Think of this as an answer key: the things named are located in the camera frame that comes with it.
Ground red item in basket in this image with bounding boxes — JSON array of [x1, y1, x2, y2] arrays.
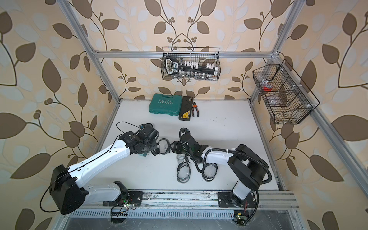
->
[[260, 80, 273, 93]]

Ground right wire basket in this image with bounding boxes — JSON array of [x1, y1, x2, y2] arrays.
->
[[253, 59, 320, 125]]

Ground aluminium front rail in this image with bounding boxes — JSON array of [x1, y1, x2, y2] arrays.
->
[[61, 189, 300, 210]]

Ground back wire basket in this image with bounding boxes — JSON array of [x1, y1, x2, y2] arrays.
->
[[161, 46, 221, 82]]

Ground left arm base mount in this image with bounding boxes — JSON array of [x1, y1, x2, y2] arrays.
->
[[103, 181, 143, 209]]

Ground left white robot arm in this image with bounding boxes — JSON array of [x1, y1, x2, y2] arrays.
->
[[47, 129, 159, 215]]

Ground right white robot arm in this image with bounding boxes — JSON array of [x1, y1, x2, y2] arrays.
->
[[168, 128, 272, 208]]

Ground black yellow-label case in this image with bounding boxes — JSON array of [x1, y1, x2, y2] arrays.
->
[[178, 96, 193, 121]]

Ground green plastic tool case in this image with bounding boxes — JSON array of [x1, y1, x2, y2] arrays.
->
[[149, 94, 182, 116]]

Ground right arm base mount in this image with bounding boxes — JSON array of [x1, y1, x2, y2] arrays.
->
[[217, 192, 257, 208]]

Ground wire basket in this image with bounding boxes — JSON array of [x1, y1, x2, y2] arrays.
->
[[253, 59, 320, 125], [161, 46, 221, 82]]

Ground black socket set holder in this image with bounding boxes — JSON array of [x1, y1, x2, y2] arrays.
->
[[161, 56, 221, 76]]

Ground orange black pliers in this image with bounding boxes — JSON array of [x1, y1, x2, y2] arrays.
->
[[192, 102, 199, 117]]

